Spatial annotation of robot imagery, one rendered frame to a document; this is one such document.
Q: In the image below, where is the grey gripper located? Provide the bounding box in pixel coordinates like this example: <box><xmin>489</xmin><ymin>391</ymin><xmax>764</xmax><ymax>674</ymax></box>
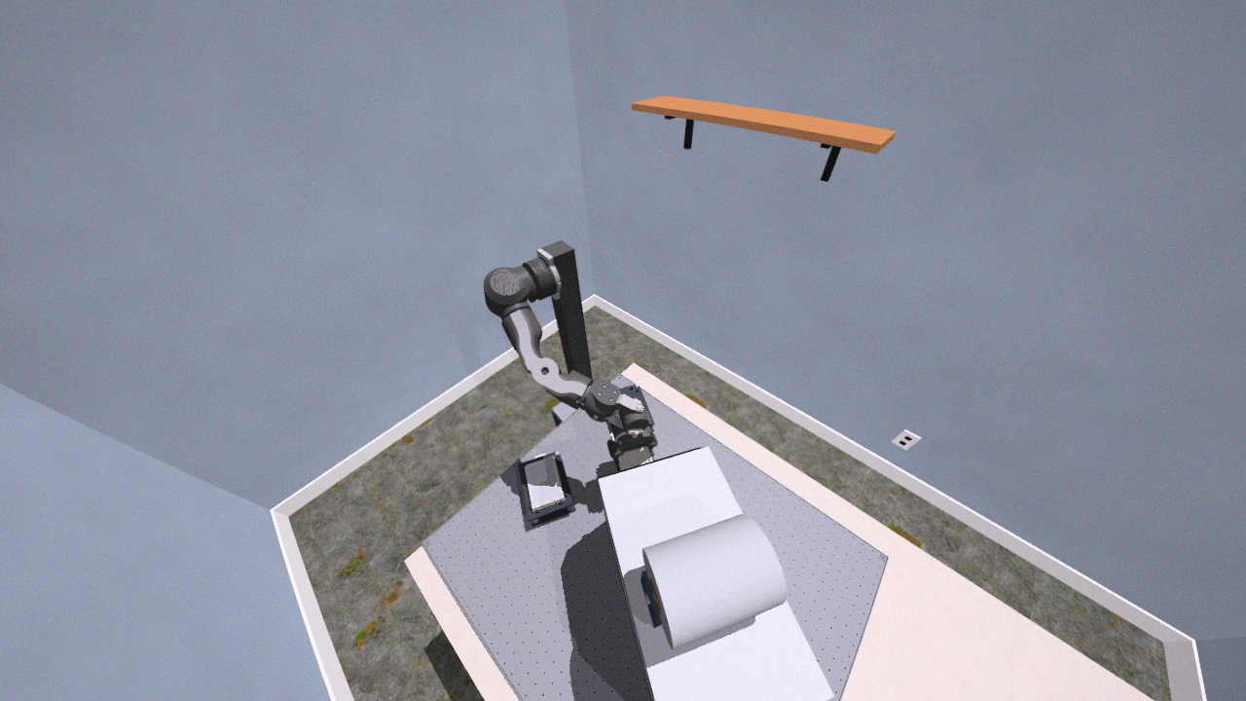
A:
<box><xmin>607</xmin><ymin>410</ymin><xmax>658</xmax><ymax>466</ymax></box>

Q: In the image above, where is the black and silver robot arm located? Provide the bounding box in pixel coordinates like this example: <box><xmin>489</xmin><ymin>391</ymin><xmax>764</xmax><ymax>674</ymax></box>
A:
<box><xmin>483</xmin><ymin>248</ymin><xmax>649</xmax><ymax>438</ymax></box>

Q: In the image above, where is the white cylinder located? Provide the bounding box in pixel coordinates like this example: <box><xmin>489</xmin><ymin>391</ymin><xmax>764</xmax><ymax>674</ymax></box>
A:
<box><xmin>642</xmin><ymin>514</ymin><xmax>787</xmax><ymax>650</ymax></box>

